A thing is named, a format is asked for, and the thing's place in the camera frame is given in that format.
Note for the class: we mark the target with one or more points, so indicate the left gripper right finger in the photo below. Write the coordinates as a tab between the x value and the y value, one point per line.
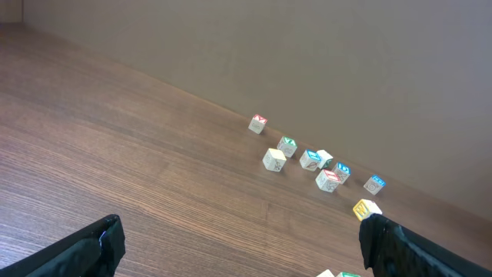
391	250

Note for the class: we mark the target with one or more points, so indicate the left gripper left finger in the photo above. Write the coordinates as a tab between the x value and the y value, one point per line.
95	250

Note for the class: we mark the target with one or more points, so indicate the green N letter block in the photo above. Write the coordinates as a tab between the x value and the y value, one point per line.
347	274

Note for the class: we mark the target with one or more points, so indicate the plain picture wooden block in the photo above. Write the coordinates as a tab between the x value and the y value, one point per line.
365	208

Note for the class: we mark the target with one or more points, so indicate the blue block far right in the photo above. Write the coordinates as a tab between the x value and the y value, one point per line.
374	184

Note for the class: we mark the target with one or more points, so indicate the blue D letter block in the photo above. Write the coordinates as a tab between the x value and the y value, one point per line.
342	171

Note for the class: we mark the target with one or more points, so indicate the red letter block centre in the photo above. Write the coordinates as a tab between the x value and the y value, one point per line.
327	180

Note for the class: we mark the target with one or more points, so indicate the plain picture block top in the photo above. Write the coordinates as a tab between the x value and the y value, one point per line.
325	158

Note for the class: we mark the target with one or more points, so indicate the blue L letter block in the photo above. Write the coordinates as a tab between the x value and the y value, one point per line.
310	160

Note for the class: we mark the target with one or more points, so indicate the green Z letter block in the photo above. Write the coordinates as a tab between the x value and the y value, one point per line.
287	145

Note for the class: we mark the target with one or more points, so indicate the yellow top block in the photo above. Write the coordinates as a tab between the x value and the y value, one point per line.
274	160

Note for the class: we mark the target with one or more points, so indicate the red Y letter block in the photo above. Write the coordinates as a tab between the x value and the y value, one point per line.
257	124

